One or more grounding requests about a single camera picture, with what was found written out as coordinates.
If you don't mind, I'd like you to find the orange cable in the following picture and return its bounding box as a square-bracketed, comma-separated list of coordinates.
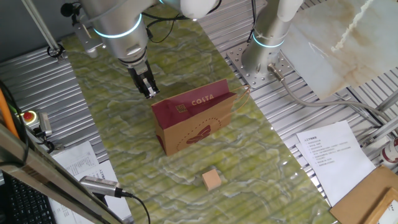
[0, 88, 19, 139]

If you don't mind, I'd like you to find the Costa kraft maroon paper bag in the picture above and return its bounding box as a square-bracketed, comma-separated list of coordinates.
[151, 78, 251, 157]

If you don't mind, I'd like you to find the black ring at pole foot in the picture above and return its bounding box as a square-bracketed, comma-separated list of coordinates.
[47, 43, 65, 59]

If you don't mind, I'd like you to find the beige marble pattern sheet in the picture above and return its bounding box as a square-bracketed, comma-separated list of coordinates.
[281, 0, 398, 100]

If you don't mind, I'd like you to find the grey base cable with connector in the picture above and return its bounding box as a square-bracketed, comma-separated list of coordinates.
[267, 63, 398, 138]

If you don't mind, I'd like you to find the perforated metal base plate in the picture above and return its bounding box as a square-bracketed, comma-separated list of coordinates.
[226, 42, 295, 90]

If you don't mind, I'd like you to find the red white paper cup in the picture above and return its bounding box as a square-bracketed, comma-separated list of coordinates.
[379, 136, 398, 166]

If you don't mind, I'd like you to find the titled instruction paper sheet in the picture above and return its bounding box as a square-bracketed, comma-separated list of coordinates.
[295, 120, 377, 208]
[48, 160, 133, 224]

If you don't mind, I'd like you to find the small black microphone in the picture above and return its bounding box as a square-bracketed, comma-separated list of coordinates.
[60, 2, 82, 18]

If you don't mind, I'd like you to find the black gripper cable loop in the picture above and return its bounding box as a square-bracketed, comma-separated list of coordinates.
[141, 11, 187, 44]

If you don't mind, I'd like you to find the grey box camera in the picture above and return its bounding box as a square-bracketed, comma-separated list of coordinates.
[37, 111, 53, 138]

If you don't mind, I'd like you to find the densely printed paper sheet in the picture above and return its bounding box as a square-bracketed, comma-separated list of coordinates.
[51, 141, 100, 177]

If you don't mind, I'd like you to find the small wooden cube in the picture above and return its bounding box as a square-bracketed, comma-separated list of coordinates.
[201, 169, 223, 192]

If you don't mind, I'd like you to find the cardboard box with white label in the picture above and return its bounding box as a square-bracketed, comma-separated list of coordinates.
[366, 186, 398, 224]

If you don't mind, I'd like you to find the thin aluminium pole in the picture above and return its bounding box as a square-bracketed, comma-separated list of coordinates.
[21, 0, 62, 54]

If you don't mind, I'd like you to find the red emergency stop button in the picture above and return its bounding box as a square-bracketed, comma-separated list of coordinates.
[17, 110, 40, 128]

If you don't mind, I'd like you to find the silver ribbed camera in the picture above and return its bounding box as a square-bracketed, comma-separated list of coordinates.
[79, 175, 124, 199]

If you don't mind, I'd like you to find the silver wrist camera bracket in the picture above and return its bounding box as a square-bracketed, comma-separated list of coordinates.
[72, 15, 106, 58]

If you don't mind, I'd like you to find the aluminium frame bar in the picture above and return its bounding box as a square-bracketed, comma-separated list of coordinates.
[374, 89, 398, 113]
[360, 116, 398, 147]

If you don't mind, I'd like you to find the black camera cable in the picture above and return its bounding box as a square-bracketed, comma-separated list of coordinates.
[114, 186, 152, 224]

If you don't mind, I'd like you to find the shiny metal frame beam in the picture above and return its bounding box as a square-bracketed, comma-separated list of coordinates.
[0, 123, 125, 224]

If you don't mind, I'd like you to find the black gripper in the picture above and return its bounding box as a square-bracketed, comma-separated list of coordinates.
[126, 60, 160, 100]

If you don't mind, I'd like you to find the green marble pattern mat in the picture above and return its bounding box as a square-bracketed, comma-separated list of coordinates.
[60, 4, 340, 224]

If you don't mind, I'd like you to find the black keyboard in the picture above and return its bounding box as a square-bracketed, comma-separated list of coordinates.
[0, 172, 57, 224]

